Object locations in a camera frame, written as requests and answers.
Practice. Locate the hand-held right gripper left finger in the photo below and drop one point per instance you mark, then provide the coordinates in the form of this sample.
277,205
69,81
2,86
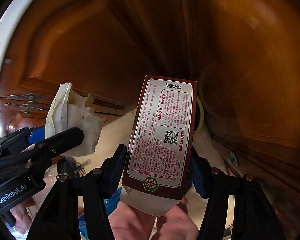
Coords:
116,170

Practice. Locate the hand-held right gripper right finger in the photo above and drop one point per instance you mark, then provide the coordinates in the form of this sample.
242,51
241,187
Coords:
198,177

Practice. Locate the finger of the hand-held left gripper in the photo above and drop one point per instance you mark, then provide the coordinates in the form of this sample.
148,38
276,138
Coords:
36,135
116,170

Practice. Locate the white paper bag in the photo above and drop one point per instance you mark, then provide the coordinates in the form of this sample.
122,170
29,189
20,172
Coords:
72,115

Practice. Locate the red bordered white carton box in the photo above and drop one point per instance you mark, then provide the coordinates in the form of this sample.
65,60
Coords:
162,130

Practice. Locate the person's pink trouser leg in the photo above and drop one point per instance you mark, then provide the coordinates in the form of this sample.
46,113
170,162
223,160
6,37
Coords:
145,222

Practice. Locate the brown wooden cabinet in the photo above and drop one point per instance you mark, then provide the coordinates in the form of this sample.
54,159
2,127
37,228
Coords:
165,30

